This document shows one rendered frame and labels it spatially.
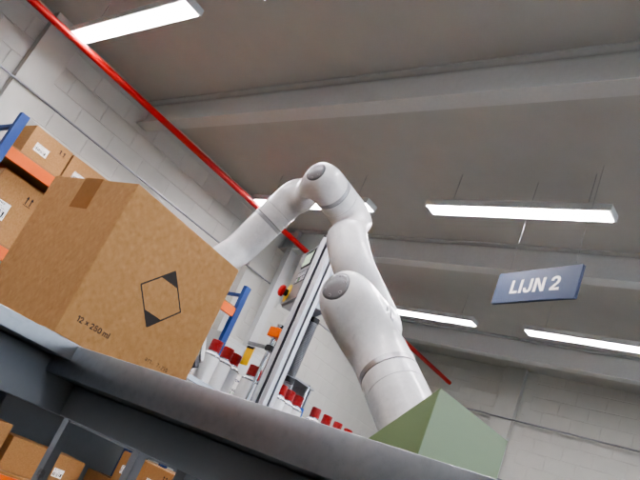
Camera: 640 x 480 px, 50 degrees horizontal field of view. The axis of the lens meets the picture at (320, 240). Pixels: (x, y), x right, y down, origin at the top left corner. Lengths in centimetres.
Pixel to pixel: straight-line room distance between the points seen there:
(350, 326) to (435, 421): 33
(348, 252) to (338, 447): 101
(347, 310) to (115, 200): 50
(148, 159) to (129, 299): 593
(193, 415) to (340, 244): 94
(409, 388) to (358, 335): 16
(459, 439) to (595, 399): 866
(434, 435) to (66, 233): 69
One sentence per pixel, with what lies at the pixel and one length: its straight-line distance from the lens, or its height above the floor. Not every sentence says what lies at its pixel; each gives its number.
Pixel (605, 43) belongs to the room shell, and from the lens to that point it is 433.
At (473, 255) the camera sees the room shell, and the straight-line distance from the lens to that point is 685.
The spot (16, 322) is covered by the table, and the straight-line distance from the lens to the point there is 84.
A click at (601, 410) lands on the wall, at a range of 976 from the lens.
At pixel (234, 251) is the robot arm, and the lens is 180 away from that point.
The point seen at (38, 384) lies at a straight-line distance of 92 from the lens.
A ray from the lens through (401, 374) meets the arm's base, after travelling 129.
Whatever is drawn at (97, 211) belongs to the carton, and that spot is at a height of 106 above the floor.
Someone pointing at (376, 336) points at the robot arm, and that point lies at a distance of 135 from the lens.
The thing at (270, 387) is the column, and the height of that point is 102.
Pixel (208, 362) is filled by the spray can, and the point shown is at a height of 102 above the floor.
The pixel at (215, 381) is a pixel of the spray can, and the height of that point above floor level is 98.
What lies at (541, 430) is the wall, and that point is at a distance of 987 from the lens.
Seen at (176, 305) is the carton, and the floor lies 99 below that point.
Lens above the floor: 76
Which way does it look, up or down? 21 degrees up
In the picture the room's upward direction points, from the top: 24 degrees clockwise
